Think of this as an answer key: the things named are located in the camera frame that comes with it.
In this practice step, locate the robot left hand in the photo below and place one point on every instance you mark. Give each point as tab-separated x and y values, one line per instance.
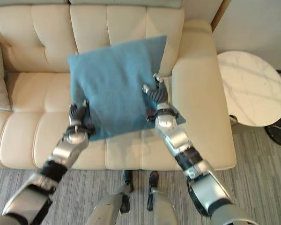
77	113

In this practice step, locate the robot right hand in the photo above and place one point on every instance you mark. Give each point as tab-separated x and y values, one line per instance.
159	92

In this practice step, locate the blue square cushion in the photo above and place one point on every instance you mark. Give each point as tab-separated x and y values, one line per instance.
117	86

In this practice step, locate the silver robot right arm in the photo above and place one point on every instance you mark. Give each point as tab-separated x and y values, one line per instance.
192	168

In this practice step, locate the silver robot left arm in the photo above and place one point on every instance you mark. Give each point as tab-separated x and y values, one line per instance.
49	168

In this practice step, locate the cream leather sofa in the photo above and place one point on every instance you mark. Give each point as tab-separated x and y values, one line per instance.
49	89

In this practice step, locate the round white marble side table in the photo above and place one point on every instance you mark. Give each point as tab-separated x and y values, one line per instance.
253	86

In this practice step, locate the silver robot left leg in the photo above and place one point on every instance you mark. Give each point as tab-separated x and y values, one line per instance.
112	206

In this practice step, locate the grey green window seat cushion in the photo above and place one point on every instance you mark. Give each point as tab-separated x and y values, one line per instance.
84	2

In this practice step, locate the wooden wall trim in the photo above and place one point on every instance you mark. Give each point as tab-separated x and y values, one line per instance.
217	14

